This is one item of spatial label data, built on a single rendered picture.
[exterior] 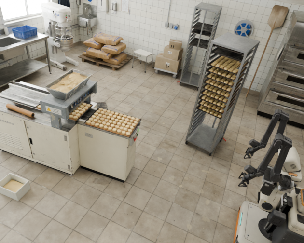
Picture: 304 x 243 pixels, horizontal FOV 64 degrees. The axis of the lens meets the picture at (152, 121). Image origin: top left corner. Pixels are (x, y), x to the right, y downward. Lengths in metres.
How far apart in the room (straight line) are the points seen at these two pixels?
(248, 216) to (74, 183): 2.26
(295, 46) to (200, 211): 3.37
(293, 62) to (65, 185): 4.39
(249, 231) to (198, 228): 0.59
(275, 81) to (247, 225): 3.09
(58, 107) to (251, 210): 2.58
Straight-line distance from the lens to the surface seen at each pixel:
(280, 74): 5.34
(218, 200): 3.64
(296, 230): 2.84
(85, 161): 3.53
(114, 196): 3.38
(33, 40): 5.68
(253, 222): 3.27
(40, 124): 3.23
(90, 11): 7.61
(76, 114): 3.15
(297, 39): 5.19
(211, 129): 4.54
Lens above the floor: 2.74
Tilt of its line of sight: 36 degrees down
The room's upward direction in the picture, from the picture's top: 8 degrees clockwise
